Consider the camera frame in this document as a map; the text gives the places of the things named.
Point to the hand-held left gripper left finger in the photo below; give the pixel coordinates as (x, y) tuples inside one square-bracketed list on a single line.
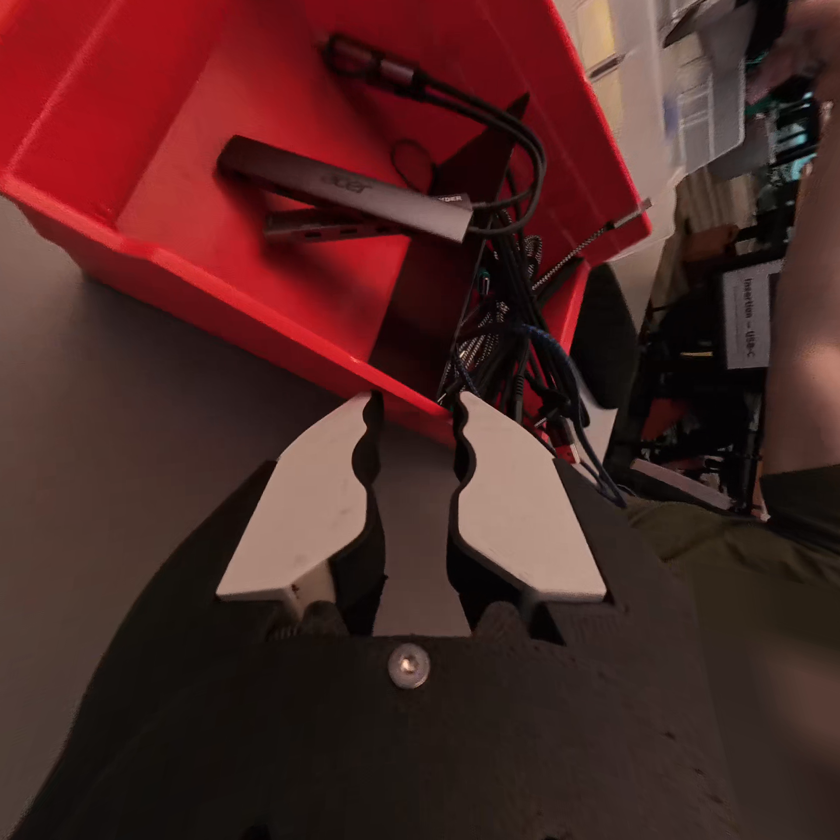
[(302, 525)]

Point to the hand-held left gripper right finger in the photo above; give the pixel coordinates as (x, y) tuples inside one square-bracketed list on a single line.
[(525, 525)]

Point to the red plastic bin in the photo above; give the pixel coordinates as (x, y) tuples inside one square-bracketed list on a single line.
[(164, 131)]

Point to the clear plastic bin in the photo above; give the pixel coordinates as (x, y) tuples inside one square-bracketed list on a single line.
[(689, 85)]

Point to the person's right forearm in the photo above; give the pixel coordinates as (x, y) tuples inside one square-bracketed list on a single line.
[(807, 328)]

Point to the dark bin divider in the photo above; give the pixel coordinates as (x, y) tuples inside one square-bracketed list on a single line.
[(426, 315)]

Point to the framed marker sign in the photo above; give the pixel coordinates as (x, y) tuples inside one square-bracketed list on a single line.
[(748, 315)]

